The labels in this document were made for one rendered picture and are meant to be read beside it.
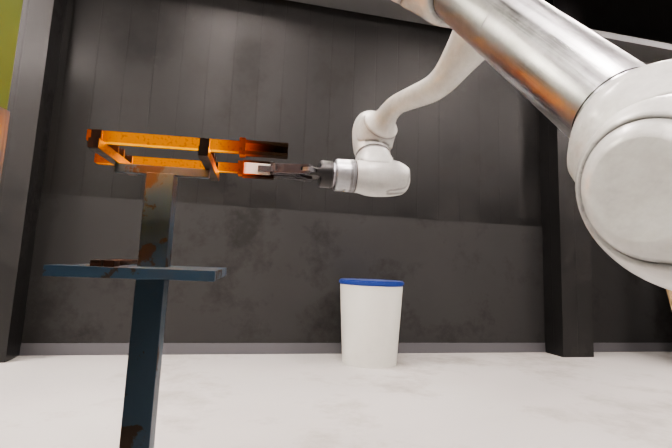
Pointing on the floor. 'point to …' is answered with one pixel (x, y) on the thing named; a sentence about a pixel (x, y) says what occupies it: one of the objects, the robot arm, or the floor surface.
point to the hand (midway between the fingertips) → (257, 169)
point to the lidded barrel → (370, 322)
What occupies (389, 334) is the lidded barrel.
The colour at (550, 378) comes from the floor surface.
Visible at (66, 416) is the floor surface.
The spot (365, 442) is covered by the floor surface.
